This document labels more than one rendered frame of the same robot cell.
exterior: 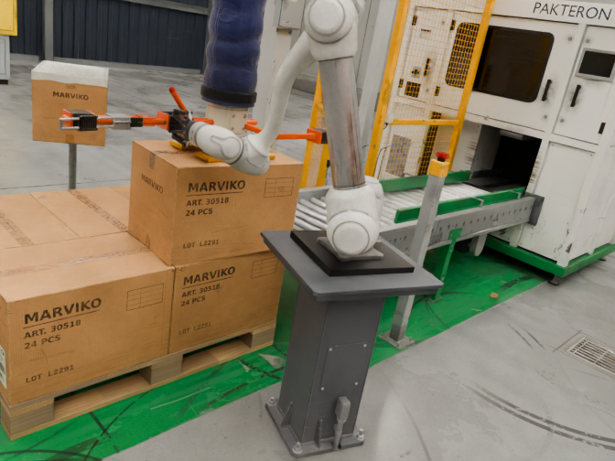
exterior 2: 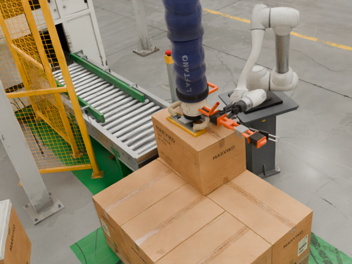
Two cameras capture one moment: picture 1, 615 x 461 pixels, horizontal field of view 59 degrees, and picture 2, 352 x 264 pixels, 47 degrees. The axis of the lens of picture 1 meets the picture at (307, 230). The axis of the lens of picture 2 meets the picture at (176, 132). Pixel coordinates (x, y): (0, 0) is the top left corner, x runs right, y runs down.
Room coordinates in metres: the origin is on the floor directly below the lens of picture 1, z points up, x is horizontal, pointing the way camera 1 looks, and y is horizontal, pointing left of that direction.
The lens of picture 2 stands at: (1.79, 2.80, 2.56)
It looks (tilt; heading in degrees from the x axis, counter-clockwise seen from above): 35 degrees down; 284
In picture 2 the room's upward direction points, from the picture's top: 9 degrees counter-clockwise
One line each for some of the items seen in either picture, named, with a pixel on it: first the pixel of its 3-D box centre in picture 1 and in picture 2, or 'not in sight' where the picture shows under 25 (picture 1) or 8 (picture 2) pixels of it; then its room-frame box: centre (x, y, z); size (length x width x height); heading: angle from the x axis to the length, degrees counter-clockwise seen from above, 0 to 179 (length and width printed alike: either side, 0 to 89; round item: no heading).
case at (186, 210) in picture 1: (215, 197); (198, 142); (2.23, 0.42, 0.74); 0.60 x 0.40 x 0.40; 133
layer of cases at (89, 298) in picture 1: (114, 263); (197, 222); (2.22, 0.85, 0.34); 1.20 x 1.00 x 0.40; 137
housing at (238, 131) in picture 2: (118, 121); (241, 131); (1.89, 0.73, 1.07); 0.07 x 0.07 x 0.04; 46
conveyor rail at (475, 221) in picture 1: (448, 228); (129, 89); (3.15, -0.85, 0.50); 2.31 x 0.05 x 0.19; 137
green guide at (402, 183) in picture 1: (408, 180); (62, 92); (3.81, -0.65, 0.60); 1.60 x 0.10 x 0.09; 137
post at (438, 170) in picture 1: (416, 255); (175, 101); (2.59, -0.58, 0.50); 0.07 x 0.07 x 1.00; 47
